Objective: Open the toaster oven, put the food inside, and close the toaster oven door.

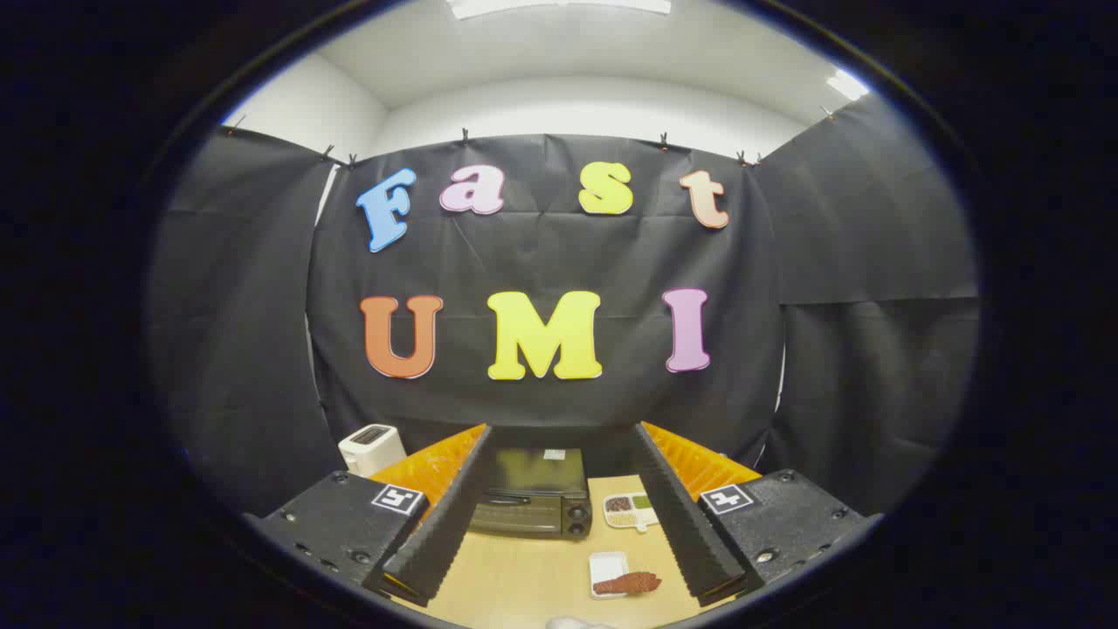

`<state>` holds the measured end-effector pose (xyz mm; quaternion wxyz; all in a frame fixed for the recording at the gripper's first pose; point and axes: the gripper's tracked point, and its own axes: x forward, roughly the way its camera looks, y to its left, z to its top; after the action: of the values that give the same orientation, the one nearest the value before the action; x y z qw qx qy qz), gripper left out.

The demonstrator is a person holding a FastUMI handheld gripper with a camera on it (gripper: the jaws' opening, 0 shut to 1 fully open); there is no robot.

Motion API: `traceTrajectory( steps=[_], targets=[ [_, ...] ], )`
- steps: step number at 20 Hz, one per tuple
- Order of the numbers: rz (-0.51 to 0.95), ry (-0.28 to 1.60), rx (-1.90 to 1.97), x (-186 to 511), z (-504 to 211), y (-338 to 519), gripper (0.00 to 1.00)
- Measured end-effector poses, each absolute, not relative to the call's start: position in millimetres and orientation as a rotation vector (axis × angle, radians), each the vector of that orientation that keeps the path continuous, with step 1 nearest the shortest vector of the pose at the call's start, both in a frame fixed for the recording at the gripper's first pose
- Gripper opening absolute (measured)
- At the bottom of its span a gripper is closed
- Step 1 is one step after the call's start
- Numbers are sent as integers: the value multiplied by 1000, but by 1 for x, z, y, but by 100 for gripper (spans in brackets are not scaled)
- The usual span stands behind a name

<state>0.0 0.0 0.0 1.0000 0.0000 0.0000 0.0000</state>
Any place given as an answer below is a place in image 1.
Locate white rectangular dish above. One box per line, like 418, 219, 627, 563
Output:
589, 551, 631, 600

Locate ceiling light panel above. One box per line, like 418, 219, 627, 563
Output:
447, 0, 673, 20
826, 70, 871, 102

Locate brown meat steak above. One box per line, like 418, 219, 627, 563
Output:
593, 571, 663, 597

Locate white divided seasoning dish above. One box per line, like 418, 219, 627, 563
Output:
603, 492, 661, 534

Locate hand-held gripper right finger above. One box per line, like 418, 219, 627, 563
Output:
631, 421, 883, 608

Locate white bread toaster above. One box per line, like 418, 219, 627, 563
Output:
338, 424, 408, 478

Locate black toaster oven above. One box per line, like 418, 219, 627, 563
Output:
467, 448, 594, 540

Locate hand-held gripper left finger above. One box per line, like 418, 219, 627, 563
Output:
245, 424, 495, 608

